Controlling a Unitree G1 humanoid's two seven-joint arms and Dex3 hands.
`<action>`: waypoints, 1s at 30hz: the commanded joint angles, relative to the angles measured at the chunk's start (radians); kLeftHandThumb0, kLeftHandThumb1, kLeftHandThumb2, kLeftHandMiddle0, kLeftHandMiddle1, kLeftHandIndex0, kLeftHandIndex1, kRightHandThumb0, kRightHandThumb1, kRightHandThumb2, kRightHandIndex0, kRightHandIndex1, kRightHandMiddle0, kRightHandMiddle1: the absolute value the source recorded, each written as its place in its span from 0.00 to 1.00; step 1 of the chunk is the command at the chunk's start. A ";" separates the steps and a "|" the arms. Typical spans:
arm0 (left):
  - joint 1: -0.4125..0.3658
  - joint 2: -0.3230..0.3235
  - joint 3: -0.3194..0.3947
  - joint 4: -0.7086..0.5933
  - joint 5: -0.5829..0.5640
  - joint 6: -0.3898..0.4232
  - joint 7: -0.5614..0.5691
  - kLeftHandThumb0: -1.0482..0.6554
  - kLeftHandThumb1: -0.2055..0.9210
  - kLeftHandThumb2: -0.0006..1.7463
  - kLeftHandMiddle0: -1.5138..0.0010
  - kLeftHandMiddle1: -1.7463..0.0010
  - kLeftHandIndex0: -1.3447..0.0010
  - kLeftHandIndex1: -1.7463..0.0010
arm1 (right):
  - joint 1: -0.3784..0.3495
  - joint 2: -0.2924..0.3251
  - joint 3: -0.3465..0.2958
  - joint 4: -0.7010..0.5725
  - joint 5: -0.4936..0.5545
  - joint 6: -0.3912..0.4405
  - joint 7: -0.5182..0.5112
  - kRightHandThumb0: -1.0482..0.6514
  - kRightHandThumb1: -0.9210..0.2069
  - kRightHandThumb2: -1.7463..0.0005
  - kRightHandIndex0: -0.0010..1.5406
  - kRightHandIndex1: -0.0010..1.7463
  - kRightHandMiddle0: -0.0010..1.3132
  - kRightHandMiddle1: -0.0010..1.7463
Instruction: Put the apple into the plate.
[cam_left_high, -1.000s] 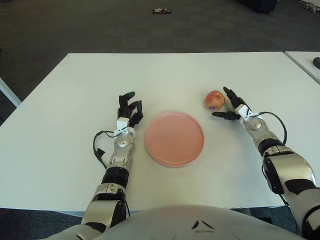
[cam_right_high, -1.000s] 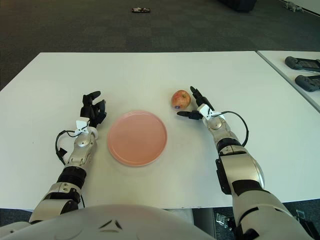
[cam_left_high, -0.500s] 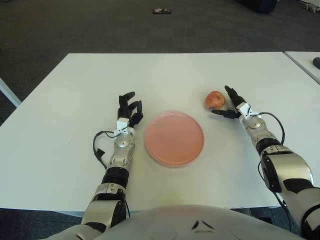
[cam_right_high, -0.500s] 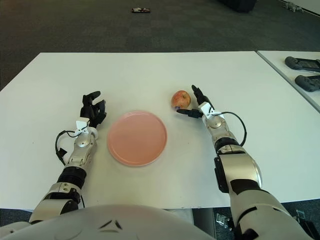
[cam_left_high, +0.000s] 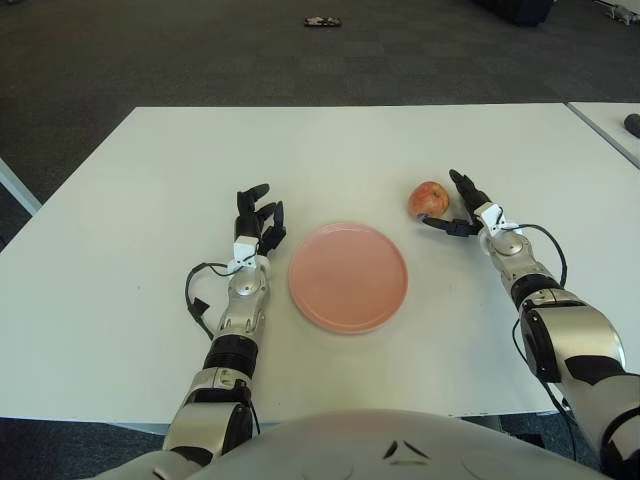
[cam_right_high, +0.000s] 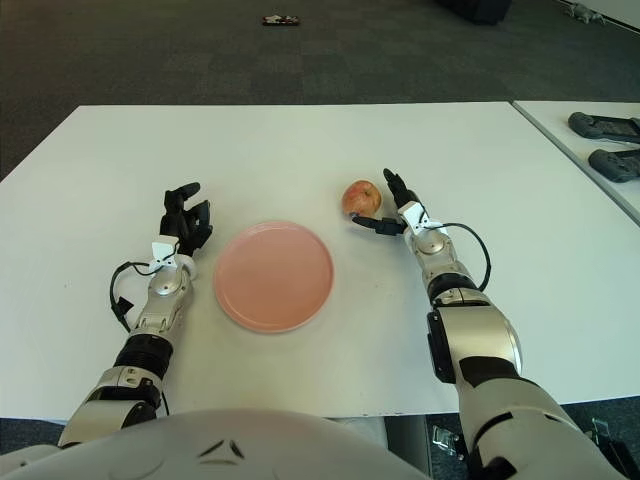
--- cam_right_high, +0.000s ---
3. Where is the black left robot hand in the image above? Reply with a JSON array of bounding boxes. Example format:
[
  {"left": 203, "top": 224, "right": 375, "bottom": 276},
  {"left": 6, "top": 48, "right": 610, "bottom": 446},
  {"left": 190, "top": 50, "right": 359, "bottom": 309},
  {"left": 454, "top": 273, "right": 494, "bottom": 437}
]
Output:
[{"left": 158, "top": 182, "right": 214, "bottom": 259}]

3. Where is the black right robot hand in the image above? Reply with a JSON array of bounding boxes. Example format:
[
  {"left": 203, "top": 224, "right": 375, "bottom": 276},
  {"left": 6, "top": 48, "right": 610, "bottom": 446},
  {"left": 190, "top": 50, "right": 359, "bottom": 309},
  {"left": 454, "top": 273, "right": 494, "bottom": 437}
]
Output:
[{"left": 349, "top": 167, "right": 424, "bottom": 237}]

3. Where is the red yellow apple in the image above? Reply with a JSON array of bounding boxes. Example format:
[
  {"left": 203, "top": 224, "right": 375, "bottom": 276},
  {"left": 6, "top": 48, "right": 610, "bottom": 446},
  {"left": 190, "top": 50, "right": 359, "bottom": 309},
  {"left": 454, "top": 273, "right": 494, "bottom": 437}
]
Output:
[{"left": 341, "top": 179, "right": 383, "bottom": 217}]

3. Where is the pink round plate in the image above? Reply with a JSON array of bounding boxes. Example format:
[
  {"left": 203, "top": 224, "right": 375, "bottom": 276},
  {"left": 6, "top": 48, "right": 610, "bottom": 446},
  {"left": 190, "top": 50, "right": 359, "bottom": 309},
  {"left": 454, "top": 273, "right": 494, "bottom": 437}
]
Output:
[{"left": 212, "top": 220, "right": 335, "bottom": 335}]

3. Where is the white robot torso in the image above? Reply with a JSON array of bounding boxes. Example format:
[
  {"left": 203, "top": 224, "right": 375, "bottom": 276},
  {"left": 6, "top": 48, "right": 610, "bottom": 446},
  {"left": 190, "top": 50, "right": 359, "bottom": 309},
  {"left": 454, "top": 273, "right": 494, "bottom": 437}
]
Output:
[{"left": 0, "top": 408, "right": 469, "bottom": 480}]

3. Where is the large black case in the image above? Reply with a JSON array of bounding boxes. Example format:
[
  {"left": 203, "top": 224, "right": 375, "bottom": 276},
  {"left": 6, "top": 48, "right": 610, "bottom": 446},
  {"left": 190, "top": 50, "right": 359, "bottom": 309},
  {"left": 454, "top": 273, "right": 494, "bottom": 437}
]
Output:
[{"left": 434, "top": 0, "right": 514, "bottom": 25}]

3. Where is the dark grey handheld controller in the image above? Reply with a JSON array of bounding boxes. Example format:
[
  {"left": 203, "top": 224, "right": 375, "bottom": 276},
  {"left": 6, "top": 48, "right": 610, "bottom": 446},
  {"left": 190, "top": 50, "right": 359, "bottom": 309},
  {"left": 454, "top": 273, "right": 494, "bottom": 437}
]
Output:
[
  {"left": 587, "top": 148, "right": 640, "bottom": 184},
  {"left": 568, "top": 111, "right": 640, "bottom": 146}
]

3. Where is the grey crumpled cloth item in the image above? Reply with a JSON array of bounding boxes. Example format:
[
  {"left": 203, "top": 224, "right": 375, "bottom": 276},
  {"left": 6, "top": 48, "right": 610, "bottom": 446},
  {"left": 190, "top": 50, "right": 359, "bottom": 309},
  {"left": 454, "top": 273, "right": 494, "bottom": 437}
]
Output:
[{"left": 562, "top": 2, "right": 609, "bottom": 24}]

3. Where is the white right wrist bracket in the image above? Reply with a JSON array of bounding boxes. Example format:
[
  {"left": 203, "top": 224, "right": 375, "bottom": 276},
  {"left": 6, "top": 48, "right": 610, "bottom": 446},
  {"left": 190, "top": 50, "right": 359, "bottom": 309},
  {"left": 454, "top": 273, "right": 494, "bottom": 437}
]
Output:
[{"left": 397, "top": 201, "right": 431, "bottom": 235}]

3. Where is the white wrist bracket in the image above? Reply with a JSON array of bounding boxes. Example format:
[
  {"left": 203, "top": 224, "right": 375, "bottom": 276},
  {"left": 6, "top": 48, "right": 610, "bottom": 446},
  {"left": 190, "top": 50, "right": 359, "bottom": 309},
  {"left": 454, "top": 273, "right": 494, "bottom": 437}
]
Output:
[
  {"left": 149, "top": 240, "right": 180, "bottom": 274},
  {"left": 397, "top": 201, "right": 431, "bottom": 235}
]

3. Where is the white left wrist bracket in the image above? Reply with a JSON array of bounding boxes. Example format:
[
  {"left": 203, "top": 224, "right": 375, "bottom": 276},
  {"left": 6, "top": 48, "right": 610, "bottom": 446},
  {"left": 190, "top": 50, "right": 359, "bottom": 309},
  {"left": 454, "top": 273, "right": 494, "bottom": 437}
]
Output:
[{"left": 149, "top": 240, "right": 180, "bottom": 274}]

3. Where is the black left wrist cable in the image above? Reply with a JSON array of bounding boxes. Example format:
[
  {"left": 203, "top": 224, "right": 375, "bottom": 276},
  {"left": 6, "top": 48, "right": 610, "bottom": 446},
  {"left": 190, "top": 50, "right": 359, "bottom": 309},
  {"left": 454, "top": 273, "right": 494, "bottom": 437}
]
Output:
[{"left": 109, "top": 259, "right": 159, "bottom": 334}]

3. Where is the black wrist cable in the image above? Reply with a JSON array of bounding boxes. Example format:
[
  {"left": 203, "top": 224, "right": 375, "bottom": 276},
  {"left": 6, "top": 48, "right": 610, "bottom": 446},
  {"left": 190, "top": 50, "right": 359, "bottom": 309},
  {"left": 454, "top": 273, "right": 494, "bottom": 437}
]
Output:
[
  {"left": 429, "top": 222, "right": 494, "bottom": 291},
  {"left": 109, "top": 259, "right": 159, "bottom": 334}
]

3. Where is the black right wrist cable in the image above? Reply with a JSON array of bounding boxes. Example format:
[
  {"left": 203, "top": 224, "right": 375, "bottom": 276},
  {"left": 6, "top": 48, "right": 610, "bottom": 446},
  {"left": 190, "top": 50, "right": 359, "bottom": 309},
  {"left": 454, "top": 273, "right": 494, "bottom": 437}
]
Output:
[{"left": 429, "top": 222, "right": 494, "bottom": 291}]

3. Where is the silver metal caster bracket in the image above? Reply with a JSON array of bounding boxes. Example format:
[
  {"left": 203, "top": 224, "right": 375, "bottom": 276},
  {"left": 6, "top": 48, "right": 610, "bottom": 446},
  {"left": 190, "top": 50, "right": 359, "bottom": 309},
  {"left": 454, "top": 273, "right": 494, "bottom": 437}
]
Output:
[{"left": 432, "top": 424, "right": 474, "bottom": 459}]

